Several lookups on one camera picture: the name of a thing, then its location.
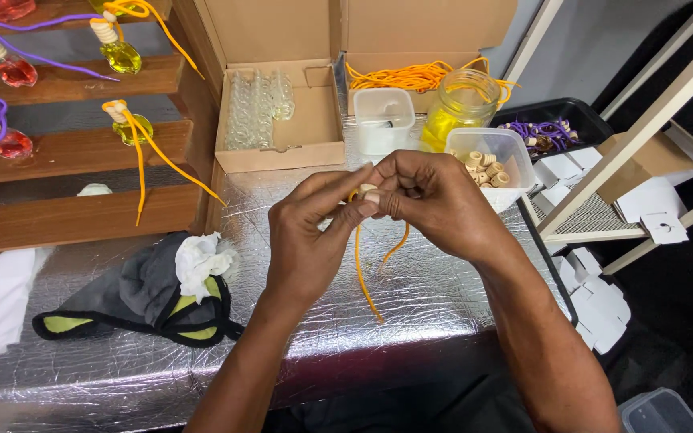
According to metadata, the person's dark clothing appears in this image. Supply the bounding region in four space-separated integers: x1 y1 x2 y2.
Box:
261 372 537 433

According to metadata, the empty clear square plastic tub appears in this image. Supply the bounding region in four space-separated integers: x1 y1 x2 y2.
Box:
353 88 417 156

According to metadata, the bundle of orange cords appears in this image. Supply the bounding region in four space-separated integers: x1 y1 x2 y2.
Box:
345 57 523 110

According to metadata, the orange cord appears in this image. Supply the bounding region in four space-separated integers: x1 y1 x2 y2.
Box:
346 189 411 324

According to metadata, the heap of white folded cartons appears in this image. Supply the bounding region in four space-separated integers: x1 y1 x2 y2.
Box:
613 176 691 245
546 243 632 356
529 146 605 216

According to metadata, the cardboard box with orange cords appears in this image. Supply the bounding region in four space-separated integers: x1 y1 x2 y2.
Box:
339 0 519 116

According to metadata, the clear plastic lidded container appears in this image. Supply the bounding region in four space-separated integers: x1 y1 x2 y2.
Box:
618 387 693 433

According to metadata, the bundle of purple cords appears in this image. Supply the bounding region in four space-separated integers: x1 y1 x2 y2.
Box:
498 118 580 153

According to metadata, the group of empty glass bottles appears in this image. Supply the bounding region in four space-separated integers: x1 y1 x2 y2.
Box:
225 68 297 152

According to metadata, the red bottle with purple cord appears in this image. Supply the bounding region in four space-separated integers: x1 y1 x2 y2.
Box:
0 93 35 160
0 13 120 89
0 0 38 24

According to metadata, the brown wooden stepped rack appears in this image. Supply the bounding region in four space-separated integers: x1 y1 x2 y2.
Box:
0 0 228 257

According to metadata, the glass jar of yellow liquid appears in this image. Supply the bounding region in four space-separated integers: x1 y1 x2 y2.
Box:
420 69 503 154

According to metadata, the silver foil table cover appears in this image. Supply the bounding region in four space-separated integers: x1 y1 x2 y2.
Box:
0 112 578 433

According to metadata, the white metal shelf rack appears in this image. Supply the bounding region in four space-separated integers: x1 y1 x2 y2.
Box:
502 0 693 277

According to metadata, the cardboard box with glass bottles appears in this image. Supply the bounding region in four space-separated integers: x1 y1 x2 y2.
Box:
192 0 348 175

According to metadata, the brown cardboard box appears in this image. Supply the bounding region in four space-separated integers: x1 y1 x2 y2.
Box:
596 130 693 206

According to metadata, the yellow bottle with orange cord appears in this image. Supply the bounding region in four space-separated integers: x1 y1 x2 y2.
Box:
89 0 205 81
88 0 143 16
101 99 227 227

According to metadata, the crumpled white tissue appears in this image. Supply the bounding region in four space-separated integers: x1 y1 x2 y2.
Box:
174 232 240 303

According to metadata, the black plastic tray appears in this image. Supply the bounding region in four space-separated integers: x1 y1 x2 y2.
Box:
490 97 616 164

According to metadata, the clear plastic tub of caps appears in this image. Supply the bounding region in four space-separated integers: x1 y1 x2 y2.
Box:
444 127 537 215

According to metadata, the grey cloth with green trim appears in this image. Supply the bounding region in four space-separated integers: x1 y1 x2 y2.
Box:
32 231 246 349

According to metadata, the person's right hand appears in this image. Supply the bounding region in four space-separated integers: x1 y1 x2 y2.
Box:
372 150 523 267

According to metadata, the pile of wooden caps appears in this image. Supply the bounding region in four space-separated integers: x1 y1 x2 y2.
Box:
449 150 511 189

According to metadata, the person's left hand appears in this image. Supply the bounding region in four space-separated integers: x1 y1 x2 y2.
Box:
267 162 382 303

